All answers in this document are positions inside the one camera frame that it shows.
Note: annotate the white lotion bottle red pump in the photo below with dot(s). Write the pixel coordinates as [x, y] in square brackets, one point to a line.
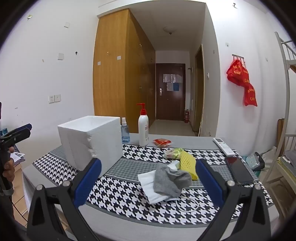
[143, 129]

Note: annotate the red snack packet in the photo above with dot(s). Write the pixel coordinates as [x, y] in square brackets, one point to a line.
[161, 141]

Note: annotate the white wall socket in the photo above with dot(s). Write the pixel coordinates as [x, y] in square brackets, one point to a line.
[51, 99]
[57, 98]

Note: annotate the yellow foam net sleeve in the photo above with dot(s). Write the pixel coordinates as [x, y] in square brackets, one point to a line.
[187, 164]

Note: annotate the person's left hand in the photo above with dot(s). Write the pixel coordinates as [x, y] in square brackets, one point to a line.
[9, 168]

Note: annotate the printed paper booklet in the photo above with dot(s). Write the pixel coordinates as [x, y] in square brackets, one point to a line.
[18, 157]

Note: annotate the white wall switch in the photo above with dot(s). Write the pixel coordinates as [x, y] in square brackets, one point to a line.
[60, 56]

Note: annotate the blue paper notice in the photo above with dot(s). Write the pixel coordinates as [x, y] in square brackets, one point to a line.
[176, 87]

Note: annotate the dark brown door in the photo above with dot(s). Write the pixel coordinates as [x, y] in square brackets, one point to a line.
[171, 104]

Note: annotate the black smartphone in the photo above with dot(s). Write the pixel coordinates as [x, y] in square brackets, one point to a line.
[239, 170]

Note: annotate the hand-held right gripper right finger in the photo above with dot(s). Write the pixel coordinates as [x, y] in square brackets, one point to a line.
[209, 185]

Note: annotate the wooden boards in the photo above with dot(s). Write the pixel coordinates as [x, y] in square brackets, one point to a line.
[281, 134]

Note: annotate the grey sock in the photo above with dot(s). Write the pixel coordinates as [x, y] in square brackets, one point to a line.
[168, 183]

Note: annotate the ceiling lamp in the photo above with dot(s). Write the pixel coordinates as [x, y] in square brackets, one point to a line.
[169, 29]

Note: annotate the wooden wardrobe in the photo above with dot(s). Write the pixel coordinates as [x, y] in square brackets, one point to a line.
[111, 69]

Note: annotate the white metal bunk bed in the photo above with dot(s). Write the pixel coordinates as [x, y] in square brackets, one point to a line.
[288, 69]

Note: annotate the houndstooth table cloth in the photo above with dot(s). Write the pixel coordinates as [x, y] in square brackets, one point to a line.
[129, 192]

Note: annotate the red plastic bag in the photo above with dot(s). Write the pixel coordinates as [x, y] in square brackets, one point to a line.
[250, 96]
[237, 73]

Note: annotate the wall hook rack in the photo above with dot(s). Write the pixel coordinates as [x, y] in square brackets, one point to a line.
[238, 56]

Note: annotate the red fire extinguisher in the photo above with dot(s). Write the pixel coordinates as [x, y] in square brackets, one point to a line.
[186, 117]

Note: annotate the blue spray bottle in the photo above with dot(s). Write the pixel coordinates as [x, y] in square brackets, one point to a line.
[125, 134]

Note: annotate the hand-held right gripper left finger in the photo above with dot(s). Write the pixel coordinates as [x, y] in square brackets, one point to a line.
[89, 183]

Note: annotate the light blue face mask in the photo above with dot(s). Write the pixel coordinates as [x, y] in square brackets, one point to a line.
[148, 185]

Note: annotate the light wooden side door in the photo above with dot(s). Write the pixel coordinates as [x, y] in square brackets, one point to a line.
[199, 92]

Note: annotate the white remote control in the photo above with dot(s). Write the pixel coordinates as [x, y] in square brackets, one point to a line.
[223, 146]

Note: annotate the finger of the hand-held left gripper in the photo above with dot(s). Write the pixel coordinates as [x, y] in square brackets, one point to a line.
[19, 132]

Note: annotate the green snack packet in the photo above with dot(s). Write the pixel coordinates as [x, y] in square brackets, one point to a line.
[172, 153]

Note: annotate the white foam box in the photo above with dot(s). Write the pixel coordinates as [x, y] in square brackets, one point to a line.
[92, 139]

